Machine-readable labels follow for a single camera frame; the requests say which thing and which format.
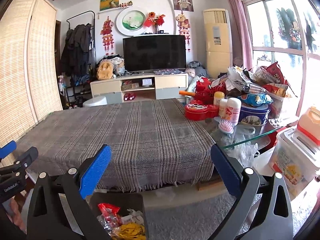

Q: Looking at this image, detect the yellow plush backpack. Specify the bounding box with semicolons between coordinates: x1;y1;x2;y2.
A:
97;61;113;80

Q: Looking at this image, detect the dark square trash bin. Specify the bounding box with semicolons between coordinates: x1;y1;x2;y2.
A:
89;192;149;239

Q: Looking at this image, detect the red hanging ornament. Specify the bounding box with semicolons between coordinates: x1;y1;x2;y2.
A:
176;11;190;52
100;17;114;56

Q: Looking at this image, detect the grey shaggy carpet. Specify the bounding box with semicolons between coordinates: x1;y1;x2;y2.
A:
145;193;235;240

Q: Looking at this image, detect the black coat rack with clothes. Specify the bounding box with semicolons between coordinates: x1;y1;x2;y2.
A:
60;10;97;109

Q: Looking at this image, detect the beige standing air conditioner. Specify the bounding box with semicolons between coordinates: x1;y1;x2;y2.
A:
203;9;233;78

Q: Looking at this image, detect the red snack bag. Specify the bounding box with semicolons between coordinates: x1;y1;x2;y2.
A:
97;203;122;236

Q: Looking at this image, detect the white blue cut paper sheet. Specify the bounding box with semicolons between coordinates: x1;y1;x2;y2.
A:
121;209;144;226

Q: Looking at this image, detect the white plastic storage box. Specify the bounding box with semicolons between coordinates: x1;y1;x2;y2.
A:
268;127;319;197

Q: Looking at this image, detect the round lotus wall plate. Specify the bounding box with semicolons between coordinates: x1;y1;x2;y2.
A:
116;7;146;36

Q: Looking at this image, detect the grey plaid tablecloth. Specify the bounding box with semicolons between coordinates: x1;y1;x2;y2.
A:
14;99;214;192

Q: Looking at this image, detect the left red hanging ornament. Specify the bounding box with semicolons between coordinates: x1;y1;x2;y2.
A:
100;17;114;56

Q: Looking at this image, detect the right red hanging ornament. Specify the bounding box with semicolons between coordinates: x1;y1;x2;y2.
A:
176;11;190;52

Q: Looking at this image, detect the white round stool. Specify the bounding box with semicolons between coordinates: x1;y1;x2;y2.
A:
83;96;107;107

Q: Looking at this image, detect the yellow paper bag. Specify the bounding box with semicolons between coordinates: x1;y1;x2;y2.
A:
112;223;146;240

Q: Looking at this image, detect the black flat television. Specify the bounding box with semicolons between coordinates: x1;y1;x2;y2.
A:
123;34;186;72

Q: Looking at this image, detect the white TV cabinet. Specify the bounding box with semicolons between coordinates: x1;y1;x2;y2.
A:
90;73;188;104

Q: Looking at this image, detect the pink hairbrush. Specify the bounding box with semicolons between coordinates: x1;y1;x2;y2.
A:
218;119;234;134

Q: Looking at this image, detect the clear plastic bag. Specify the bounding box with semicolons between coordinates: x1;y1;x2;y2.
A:
215;124;258;168

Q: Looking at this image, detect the yellow cap cream bottle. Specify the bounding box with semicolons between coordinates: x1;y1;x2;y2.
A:
213;91;225;106

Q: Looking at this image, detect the blue round cookie tin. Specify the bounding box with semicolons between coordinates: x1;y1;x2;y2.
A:
239;103;270;126

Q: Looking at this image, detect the bamboo folding screen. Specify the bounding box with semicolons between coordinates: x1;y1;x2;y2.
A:
1;0;62;148

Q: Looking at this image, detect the pile of snack bags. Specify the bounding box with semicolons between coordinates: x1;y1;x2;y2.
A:
227;62;297;98

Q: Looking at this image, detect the white pink lotion bottle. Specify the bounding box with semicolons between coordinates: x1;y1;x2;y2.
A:
225;98;241;126

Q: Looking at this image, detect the pink curtain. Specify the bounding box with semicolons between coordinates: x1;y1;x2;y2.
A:
228;0;253;70

